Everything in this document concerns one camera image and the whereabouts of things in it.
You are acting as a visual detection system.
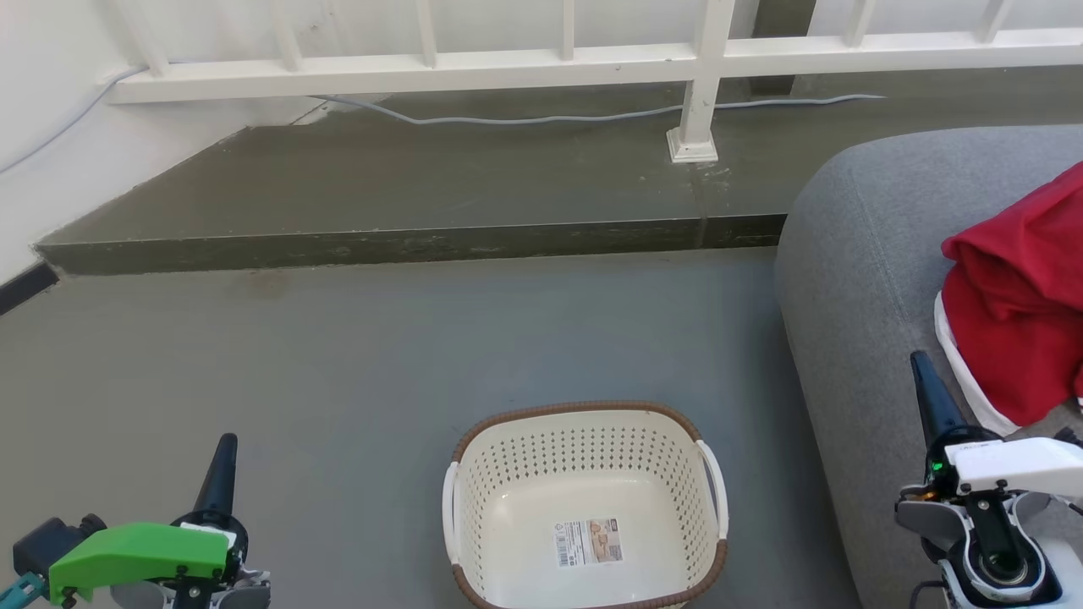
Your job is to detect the grey fabric sofa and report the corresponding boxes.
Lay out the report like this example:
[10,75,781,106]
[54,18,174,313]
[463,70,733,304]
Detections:
[773,124,1083,609]

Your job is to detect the cream perforated laundry basket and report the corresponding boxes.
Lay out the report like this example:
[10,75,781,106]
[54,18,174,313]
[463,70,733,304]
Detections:
[441,400,730,609]

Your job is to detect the white metal railing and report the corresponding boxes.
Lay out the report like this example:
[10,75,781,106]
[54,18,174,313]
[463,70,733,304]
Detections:
[105,0,1083,165]

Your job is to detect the thin black looped cable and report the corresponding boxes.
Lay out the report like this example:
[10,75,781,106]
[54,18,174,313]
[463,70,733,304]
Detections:
[906,578,954,609]

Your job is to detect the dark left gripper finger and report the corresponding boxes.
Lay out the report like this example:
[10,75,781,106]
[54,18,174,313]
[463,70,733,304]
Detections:
[194,432,240,518]

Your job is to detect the black cable with teal plug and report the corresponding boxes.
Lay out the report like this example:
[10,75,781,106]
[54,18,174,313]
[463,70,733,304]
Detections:
[0,573,48,609]

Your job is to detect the red garment with white label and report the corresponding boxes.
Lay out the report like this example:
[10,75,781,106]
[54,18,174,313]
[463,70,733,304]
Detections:
[941,161,1083,339]

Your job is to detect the light grey cable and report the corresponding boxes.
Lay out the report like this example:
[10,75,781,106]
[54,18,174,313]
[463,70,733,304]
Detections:
[0,65,146,178]
[308,91,886,129]

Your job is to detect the paper product label sticker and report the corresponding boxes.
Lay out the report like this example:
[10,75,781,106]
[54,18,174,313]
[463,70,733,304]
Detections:
[553,517,625,570]

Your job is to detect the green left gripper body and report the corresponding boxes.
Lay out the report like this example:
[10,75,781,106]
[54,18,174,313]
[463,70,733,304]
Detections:
[48,511,249,605]

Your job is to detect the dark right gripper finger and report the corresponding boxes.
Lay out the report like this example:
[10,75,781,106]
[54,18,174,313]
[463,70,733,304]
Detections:
[909,350,969,450]

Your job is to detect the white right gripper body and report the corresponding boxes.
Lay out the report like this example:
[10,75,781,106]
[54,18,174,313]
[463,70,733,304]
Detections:
[928,425,1083,500]

